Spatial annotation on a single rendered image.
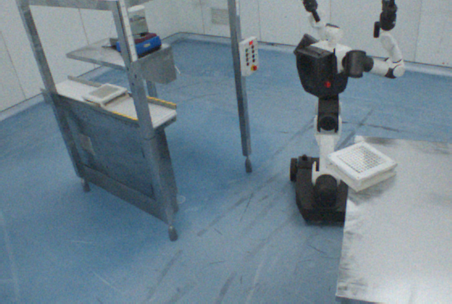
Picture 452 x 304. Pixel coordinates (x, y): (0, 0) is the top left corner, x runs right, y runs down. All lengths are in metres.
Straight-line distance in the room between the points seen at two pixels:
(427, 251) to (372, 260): 0.22
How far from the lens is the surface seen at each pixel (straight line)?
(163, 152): 2.88
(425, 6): 5.41
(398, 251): 1.71
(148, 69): 2.63
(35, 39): 3.19
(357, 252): 1.67
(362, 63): 2.40
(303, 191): 3.03
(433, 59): 5.57
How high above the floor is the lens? 2.09
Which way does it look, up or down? 30 degrees down
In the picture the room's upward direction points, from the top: 7 degrees counter-clockwise
